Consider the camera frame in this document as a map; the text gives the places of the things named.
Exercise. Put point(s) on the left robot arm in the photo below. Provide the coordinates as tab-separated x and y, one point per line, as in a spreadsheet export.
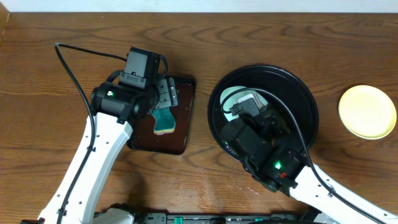
108	128

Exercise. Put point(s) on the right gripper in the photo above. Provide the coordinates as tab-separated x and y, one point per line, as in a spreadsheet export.
269	119

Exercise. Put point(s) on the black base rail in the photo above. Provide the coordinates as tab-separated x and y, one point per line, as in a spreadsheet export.
164	218

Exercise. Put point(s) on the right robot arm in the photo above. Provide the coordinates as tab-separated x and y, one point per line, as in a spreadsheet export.
262	141

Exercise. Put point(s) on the yellow plate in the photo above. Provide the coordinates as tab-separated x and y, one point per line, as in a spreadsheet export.
367	112

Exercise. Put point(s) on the pale blue plate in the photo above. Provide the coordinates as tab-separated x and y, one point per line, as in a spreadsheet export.
240	97

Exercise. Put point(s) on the green yellow sponge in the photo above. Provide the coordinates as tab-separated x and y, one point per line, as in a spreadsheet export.
164	121

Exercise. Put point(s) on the black rectangular tray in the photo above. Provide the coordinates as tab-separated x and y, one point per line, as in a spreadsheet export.
143	137

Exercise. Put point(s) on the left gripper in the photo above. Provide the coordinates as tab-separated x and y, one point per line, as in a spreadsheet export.
168	96

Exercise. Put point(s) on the black round tray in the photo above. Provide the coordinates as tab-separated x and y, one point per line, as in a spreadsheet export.
281	83

